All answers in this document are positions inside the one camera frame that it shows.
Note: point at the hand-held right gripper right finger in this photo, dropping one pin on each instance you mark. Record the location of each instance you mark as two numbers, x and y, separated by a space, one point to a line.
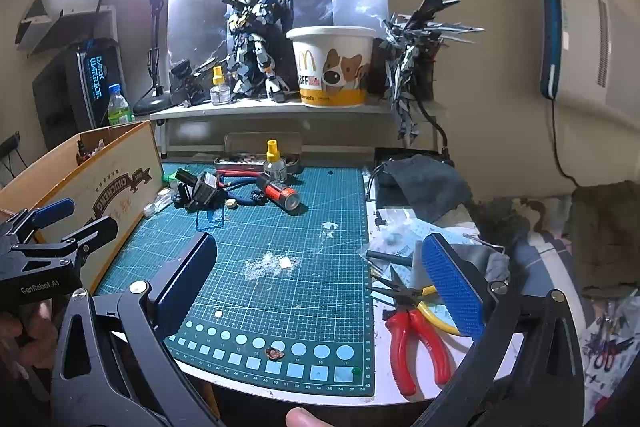
450 287

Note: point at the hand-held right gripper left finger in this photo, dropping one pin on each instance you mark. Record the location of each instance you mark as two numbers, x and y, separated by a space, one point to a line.
185 277

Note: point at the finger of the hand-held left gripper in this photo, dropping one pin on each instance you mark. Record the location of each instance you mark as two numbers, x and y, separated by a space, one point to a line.
50 211
95 229

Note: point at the printed cardboard box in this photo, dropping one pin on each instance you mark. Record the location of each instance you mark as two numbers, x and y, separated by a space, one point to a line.
115 177

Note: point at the green plastic item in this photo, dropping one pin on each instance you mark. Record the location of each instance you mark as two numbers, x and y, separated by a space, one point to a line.
175 177

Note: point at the red spray can black cap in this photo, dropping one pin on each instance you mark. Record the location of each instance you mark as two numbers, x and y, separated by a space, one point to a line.
277 194

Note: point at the clear bottle yellow cap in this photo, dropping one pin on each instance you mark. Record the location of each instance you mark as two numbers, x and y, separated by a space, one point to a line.
274 164
220 93

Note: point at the person's left hand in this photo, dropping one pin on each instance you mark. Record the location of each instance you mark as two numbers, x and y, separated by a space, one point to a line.
30 337

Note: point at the person's right hand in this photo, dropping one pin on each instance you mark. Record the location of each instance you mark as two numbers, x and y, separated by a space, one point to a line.
302 418

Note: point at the white tube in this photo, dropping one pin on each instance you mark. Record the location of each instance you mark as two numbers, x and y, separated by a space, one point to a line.
417 267

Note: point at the light grey fabric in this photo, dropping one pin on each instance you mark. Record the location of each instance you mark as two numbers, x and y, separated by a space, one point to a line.
482 259

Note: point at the black pen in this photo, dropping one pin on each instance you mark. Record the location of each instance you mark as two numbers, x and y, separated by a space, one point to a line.
387 255

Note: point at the small clear plastic bags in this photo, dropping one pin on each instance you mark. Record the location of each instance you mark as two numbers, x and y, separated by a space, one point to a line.
160 202

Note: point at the clear bag with parts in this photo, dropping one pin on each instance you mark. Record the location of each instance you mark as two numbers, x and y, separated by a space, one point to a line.
400 227

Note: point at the black white block part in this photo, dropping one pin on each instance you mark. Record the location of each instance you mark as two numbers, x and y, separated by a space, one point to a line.
205 194

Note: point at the patterned bedsheet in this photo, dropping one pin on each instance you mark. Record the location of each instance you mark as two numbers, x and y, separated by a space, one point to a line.
540 252

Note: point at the dark grey cloth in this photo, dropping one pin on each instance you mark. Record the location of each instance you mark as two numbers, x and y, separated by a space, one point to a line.
430 187

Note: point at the black computer tower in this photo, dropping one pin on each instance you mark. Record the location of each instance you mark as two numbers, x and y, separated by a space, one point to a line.
65 97

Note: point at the green cutting mat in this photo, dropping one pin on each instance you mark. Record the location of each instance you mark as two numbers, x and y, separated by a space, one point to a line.
300 287

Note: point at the plastic bottle green label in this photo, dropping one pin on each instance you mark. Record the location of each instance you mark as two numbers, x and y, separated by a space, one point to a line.
120 109

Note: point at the metal tin box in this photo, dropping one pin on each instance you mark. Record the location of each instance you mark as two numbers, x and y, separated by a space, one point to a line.
240 162

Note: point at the black desk lamp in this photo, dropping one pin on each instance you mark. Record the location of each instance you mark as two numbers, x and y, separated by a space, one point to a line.
150 105

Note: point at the olive green blanket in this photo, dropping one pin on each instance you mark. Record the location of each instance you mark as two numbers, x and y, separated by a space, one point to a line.
600 232

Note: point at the printed manual sheet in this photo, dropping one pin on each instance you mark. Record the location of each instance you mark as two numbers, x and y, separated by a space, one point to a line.
605 342

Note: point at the black winged robot model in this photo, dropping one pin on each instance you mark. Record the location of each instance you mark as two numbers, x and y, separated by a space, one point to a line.
415 57

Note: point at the blue white robot model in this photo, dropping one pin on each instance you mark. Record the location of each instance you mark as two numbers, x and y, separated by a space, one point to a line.
255 42

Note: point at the paper bucket dog print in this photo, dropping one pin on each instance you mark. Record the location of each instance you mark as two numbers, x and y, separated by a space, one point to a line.
330 67

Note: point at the white air conditioner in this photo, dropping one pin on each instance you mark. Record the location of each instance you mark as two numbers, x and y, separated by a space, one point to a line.
600 47

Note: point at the blue transparent plastic frame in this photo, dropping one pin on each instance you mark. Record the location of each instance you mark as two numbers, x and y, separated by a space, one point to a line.
209 227

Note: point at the white wall shelf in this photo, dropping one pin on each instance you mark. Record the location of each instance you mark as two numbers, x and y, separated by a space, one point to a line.
55 14

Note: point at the blue white wall device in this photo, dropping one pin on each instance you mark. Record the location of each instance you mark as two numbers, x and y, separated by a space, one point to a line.
550 32

